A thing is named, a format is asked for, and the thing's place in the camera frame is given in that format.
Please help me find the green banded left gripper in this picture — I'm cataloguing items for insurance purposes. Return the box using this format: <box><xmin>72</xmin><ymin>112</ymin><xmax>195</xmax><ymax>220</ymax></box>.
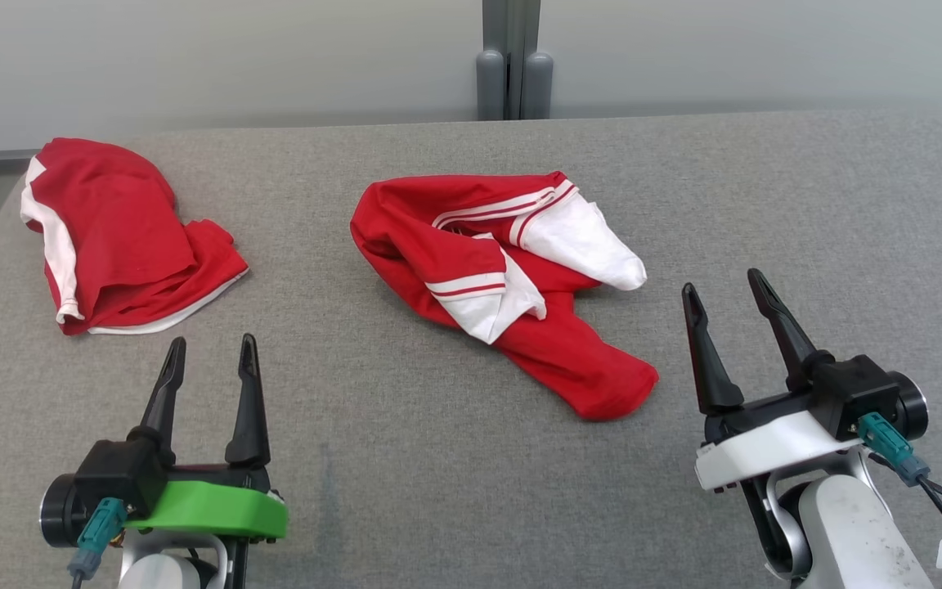
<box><xmin>123</xmin><ymin>333</ymin><xmax>289</xmax><ymax>542</ymax></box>

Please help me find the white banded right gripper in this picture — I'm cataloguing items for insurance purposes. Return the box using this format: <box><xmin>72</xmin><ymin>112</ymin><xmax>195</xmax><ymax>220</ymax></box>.
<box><xmin>681</xmin><ymin>268</ymin><xmax>864</xmax><ymax>492</ymax></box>

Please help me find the red garment with white hem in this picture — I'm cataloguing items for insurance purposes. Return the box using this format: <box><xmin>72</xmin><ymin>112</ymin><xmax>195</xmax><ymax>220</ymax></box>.
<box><xmin>20</xmin><ymin>137</ymin><xmax>249</xmax><ymax>336</ymax></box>

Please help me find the red white striped jersey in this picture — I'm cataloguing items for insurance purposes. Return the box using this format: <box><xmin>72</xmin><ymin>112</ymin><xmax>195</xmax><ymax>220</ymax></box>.
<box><xmin>349</xmin><ymin>170</ymin><xmax>660</xmax><ymax>423</ymax></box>

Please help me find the right black cable teal plug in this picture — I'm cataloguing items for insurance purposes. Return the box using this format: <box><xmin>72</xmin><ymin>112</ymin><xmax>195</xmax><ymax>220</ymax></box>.
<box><xmin>857</xmin><ymin>412</ymin><xmax>942</xmax><ymax>589</ymax></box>

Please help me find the grey rounded post foot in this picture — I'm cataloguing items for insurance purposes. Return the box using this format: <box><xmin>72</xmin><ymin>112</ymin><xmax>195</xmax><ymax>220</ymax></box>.
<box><xmin>523</xmin><ymin>51</ymin><xmax>555</xmax><ymax>121</ymax></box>
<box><xmin>476</xmin><ymin>49</ymin><xmax>507</xmax><ymax>122</ymax></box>

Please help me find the grey partition post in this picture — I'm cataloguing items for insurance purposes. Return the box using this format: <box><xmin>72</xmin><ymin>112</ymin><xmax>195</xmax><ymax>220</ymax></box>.
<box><xmin>482</xmin><ymin>0</ymin><xmax>542</xmax><ymax>120</ymax></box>

